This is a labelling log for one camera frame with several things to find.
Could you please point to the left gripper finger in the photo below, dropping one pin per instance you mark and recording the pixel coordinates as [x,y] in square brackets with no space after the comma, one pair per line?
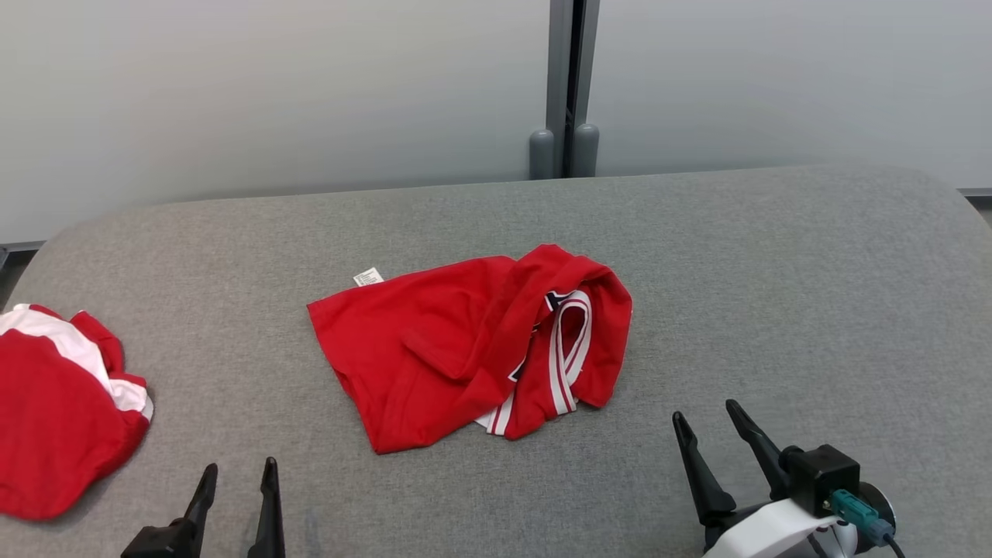
[270,519]
[204,500]

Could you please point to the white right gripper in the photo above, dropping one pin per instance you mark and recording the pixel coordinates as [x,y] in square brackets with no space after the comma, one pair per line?
[775,535]

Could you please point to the red shorts white stripe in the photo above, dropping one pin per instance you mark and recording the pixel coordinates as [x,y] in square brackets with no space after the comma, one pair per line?
[54,418]

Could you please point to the red basketball jersey white sleeves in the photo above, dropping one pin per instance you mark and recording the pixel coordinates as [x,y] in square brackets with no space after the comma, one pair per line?
[434,349]

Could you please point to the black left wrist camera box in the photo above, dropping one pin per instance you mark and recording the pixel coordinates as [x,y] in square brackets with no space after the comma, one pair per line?
[159,542]

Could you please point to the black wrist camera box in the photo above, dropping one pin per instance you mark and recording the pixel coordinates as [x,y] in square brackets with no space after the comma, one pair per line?
[159,542]
[818,473]

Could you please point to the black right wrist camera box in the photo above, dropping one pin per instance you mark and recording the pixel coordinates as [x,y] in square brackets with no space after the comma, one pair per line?
[818,473]

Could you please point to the grey cylinder post foot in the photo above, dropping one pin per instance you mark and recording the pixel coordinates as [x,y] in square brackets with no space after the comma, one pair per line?
[542,155]
[587,151]

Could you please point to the grey partition post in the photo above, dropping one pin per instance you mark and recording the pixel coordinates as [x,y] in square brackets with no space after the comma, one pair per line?
[559,62]

